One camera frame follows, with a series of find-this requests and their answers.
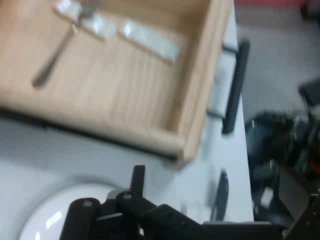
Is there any white plate with black rim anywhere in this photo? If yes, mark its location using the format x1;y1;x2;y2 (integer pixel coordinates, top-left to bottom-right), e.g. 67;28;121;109
17;174;141;240

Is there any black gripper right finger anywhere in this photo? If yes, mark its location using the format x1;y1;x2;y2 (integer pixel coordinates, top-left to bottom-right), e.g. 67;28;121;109
116;164;204;240

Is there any light wooden drawer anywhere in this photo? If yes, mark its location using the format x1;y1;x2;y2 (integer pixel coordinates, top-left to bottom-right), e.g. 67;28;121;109
0;0;234;169

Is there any black equipment on floor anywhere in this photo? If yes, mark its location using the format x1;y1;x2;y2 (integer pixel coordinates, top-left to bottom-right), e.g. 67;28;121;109
244;77;320;226

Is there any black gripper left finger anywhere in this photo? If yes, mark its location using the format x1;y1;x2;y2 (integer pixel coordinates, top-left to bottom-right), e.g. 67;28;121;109
61;197;103;240

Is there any black drawer handle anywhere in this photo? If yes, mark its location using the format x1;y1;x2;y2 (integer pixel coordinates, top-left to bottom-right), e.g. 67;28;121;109
206;38;251;135

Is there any silver fork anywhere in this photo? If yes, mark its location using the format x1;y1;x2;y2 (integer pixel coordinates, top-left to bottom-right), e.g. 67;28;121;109
31;0;101;88

